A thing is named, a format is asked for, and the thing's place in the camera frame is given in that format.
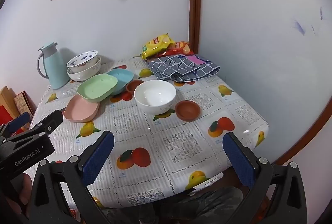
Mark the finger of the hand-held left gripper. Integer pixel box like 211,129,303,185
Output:
0,112,32,136
29,109,64,135

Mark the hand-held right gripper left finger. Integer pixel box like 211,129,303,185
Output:
26,131,115,224

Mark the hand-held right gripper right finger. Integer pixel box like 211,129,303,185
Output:
222,131,308,224

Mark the pink plastic plate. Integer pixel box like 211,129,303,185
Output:
64,95,101,123

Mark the green plastic plate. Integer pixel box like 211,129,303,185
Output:
77,74,118,103

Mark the small brown clay dish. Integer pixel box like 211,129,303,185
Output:
175,100,201,121
126,80,145,93

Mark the blue plastic plate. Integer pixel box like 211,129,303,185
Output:
106,69,134,96

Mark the large white bowl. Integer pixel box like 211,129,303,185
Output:
134,80,177,115

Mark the person's left hand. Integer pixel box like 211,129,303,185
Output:
21,173,34,217

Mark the patterned red box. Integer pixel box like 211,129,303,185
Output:
14,91,37,121

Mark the light wooden board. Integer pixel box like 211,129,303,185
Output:
0,85,19,121

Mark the light blue thermos jug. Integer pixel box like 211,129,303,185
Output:
37,42,70,90

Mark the white bowl with scroll pattern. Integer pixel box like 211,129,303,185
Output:
67,57,102,82

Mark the fruit printed tablecloth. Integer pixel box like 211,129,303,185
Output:
26,57,270,222

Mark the brown wooden baseboard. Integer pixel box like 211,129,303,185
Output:
272,107,332,165

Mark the colourful patterned bowl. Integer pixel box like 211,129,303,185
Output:
67,50,99,68

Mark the grey checked cloth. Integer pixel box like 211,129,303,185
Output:
145,53,221,83

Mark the yellow snack bag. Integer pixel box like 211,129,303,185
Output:
141,34,175,60

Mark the red snack bag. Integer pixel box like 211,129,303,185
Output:
162,41,195,57

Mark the brown wooden door frame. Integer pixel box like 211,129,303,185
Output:
187,0,202,55

